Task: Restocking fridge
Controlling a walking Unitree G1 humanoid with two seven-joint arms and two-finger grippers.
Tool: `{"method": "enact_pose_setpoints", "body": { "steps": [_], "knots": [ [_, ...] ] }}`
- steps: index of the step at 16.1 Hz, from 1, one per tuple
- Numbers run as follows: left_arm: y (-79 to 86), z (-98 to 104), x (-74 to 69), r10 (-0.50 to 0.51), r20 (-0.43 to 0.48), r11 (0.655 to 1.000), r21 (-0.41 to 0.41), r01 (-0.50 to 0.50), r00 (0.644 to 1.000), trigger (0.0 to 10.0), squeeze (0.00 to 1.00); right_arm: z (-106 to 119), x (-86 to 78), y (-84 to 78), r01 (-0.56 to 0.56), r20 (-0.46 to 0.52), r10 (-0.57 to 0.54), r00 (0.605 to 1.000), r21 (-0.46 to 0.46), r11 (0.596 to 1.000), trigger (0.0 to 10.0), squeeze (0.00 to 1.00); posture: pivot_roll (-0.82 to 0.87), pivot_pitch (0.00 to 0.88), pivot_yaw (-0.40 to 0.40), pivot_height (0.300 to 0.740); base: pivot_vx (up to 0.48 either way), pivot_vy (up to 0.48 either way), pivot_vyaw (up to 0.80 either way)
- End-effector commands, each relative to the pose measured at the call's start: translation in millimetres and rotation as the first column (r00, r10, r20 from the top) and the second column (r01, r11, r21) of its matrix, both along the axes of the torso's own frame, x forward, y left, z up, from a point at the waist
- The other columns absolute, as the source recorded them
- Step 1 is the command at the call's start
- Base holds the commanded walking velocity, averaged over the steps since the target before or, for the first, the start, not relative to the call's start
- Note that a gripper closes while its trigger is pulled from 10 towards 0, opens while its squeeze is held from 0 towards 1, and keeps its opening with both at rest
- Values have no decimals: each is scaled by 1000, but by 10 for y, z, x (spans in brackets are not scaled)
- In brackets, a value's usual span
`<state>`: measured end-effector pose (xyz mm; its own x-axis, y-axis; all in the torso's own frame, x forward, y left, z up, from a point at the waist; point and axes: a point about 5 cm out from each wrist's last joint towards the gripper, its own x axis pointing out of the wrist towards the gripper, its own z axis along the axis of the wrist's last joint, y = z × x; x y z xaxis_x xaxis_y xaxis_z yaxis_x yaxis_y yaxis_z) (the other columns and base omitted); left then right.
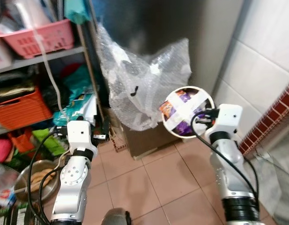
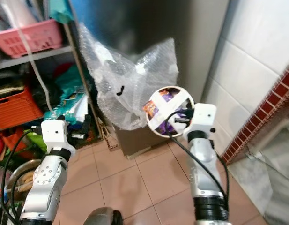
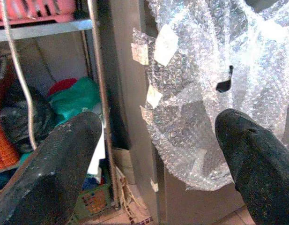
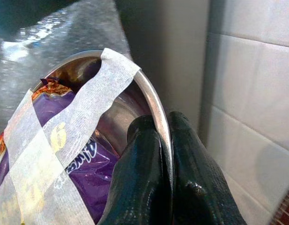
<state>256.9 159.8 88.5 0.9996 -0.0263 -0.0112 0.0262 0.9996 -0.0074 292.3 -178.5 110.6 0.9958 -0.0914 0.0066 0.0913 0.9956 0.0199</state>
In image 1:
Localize round white-rimmed snack container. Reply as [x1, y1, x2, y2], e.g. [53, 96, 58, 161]
[161, 86, 215, 138]

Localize grey steel fridge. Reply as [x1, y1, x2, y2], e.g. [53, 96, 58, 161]
[88, 0, 246, 161]

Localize teal printed bag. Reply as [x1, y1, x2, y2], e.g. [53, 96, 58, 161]
[53, 66, 96, 127]

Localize bright green bag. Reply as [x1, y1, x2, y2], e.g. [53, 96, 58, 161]
[32, 128, 66, 156]

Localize tan sausages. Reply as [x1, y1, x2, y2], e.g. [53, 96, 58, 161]
[29, 167, 57, 187]

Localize clear bubble wrap sheet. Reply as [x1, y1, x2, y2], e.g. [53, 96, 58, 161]
[96, 23, 192, 132]

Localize grey left robot leg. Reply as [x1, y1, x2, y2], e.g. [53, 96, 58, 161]
[101, 208, 132, 225]

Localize orange plastic crate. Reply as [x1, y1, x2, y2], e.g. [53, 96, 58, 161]
[0, 87, 54, 131]

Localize round metal bowl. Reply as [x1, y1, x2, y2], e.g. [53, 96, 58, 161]
[13, 159, 61, 203]

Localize grey metal shelf rack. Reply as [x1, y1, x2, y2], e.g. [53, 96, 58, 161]
[0, 0, 108, 142]

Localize pink round object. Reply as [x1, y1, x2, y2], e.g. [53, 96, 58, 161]
[0, 138, 14, 163]

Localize pink plastic basket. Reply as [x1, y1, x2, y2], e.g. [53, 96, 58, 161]
[0, 19, 75, 60]

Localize teal cloth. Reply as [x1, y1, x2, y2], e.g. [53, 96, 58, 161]
[65, 0, 91, 25]

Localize clear plastic bag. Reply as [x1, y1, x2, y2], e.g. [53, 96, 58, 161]
[4, 0, 56, 30]

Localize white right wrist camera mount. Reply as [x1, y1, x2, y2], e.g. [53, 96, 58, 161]
[215, 104, 243, 137]

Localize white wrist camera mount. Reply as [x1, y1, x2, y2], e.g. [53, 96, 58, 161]
[66, 120, 95, 151]
[215, 104, 243, 137]

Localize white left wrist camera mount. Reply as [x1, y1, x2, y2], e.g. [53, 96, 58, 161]
[66, 120, 95, 151]

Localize red tiled wall ledge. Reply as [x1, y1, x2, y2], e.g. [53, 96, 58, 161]
[238, 82, 289, 156]

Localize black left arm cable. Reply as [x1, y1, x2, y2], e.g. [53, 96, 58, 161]
[26, 130, 68, 225]
[37, 166, 63, 224]

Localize thin white cord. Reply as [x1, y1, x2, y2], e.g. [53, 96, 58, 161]
[32, 27, 66, 118]

